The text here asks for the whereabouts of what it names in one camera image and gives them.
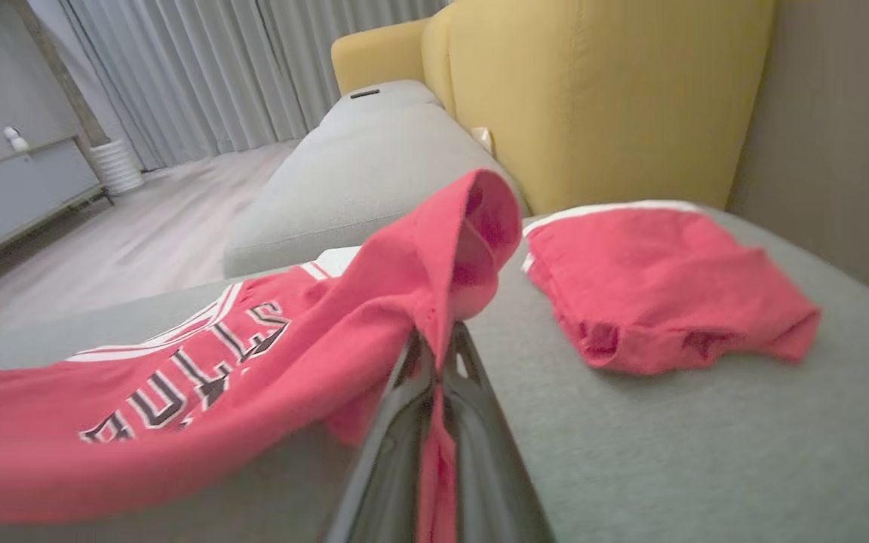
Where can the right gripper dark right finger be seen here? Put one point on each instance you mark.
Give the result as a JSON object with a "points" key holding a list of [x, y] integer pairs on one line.
{"points": [[491, 467]]}

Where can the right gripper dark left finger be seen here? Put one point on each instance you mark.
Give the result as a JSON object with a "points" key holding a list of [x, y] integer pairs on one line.
{"points": [[389, 467]]}

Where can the red white basketball jersey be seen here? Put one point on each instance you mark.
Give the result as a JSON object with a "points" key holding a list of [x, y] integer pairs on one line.
{"points": [[351, 324]]}

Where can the red shorts white stripe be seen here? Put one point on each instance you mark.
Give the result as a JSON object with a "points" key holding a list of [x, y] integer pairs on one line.
{"points": [[668, 294]]}

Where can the large grey sofa seat cushion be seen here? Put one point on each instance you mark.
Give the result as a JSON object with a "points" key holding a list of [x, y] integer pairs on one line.
{"points": [[668, 452]]}

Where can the cream sofa label tag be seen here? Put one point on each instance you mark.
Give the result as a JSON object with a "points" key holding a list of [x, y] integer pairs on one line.
{"points": [[483, 139]]}

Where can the small grey sofa seat cushion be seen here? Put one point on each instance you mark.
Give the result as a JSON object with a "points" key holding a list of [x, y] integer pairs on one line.
{"points": [[397, 102]]}

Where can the black remote control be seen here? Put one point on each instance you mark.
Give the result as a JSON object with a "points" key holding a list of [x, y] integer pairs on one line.
{"points": [[365, 93]]}

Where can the large yellow sofa backrest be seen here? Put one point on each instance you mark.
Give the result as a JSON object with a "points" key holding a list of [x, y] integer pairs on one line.
{"points": [[608, 98]]}

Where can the white ribbed plant pot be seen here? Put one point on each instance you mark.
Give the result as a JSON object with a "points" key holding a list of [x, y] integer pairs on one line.
{"points": [[118, 167]]}

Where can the yellow sofa armrest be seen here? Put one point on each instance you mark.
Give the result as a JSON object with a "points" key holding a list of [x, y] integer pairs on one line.
{"points": [[378, 56]]}

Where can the grey pleated curtain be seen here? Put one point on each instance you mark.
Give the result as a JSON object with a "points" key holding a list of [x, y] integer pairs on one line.
{"points": [[238, 68]]}

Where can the grey low tv cabinet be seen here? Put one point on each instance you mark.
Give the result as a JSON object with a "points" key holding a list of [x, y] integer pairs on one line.
{"points": [[27, 196]]}

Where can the indoor tree trunk with leaves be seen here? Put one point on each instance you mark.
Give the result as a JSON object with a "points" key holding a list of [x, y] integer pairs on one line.
{"points": [[65, 75]]}

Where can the small white security camera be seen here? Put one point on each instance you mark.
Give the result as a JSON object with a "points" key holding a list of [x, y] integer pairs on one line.
{"points": [[16, 139]]}

